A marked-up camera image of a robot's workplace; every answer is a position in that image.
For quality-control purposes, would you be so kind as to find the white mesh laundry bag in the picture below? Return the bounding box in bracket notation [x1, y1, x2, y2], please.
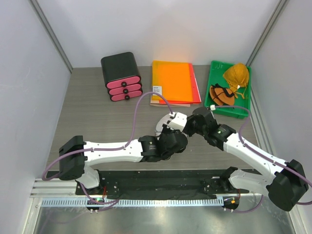
[155, 113, 175, 137]

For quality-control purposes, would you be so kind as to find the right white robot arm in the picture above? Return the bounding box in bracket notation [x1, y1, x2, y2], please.
[183, 107, 309, 212]

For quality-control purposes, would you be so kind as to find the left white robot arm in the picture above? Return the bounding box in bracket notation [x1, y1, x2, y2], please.
[59, 128, 188, 195]

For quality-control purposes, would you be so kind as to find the mustard orange bra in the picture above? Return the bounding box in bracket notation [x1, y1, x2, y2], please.
[209, 62, 251, 108]

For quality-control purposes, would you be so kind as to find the green plastic bin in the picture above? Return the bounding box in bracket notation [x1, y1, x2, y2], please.
[203, 60, 252, 120]

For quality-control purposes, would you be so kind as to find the orange folder stack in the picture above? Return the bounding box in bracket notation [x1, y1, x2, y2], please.
[152, 60, 201, 106]

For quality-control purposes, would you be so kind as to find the black pink drawer box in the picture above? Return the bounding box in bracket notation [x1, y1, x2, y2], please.
[100, 52, 143, 101]

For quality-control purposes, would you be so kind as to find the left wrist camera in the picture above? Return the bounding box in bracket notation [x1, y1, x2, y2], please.
[165, 112, 187, 132]

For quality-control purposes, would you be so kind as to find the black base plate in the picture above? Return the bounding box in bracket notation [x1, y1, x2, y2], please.
[87, 170, 250, 199]

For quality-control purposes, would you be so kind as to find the white slotted cable duct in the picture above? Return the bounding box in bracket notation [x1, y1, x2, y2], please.
[41, 197, 224, 208]

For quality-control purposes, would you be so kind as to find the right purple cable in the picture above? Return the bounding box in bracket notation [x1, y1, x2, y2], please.
[211, 104, 312, 213]

